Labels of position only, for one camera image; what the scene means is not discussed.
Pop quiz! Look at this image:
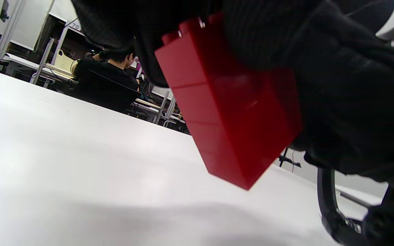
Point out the person's right hand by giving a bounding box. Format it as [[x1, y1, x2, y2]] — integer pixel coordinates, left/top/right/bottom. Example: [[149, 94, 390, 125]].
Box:
[[222, 0, 394, 192]]

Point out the person's left hand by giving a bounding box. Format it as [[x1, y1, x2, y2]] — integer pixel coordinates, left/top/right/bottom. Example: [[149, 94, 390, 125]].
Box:
[[70, 0, 225, 86]]

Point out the stack of red toy bricks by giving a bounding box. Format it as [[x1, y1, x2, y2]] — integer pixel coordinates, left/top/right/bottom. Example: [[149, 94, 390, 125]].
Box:
[[154, 13, 303, 191]]

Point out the cream chair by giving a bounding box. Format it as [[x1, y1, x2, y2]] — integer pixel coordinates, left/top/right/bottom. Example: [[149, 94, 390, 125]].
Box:
[[53, 49, 79, 78]]

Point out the aluminium frame post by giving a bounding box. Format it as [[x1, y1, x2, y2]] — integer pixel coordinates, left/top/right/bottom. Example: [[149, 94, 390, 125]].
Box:
[[30, 38, 55, 85]]

